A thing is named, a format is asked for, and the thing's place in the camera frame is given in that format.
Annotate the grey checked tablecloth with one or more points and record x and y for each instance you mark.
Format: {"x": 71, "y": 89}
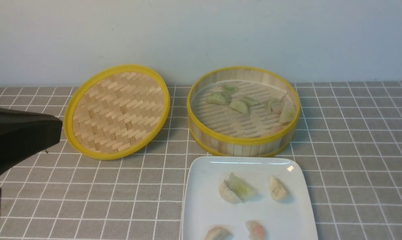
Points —
{"x": 348, "y": 143}

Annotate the pale white dumpling on plate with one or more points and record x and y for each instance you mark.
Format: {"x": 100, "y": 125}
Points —
{"x": 227, "y": 194}

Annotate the green dumpling steamer centre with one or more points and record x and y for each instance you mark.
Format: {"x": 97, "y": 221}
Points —
{"x": 240, "y": 106}

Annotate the white square plate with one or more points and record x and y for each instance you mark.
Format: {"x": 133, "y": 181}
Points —
{"x": 288, "y": 219}

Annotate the pink dumpling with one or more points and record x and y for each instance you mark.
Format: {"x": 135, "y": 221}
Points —
{"x": 255, "y": 230}

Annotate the beige dumpling on plate right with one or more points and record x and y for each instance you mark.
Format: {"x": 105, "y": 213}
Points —
{"x": 277, "y": 190}

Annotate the green dumpling steamer left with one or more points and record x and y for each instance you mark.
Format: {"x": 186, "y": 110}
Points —
{"x": 219, "y": 98}

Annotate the green translucent dumpling on plate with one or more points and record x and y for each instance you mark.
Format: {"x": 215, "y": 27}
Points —
{"x": 243, "y": 190}

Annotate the yellow rimmed woven bamboo lid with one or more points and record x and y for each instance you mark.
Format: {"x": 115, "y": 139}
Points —
{"x": 117, "y": 112}

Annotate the pale green dumpling right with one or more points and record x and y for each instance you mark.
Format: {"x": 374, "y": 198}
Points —
{"x": 269, "y": 102}

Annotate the yellow rimmed bamboo steamer basket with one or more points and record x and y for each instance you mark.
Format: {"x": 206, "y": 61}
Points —
{"x": 222, "y": 145}

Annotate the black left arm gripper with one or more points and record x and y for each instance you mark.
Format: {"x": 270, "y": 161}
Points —
{"x": 25, "y": 133}

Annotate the green dumpling steamer top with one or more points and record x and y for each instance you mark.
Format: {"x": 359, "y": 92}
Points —
{"x": 229, "y": 88}

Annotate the white steamer mesh liner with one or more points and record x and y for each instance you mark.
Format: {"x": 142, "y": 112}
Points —
{"x": 226, "y": 121}

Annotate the pinkish dumpling steamer right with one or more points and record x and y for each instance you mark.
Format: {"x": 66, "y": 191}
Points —
{"x": 277, "y": 107}

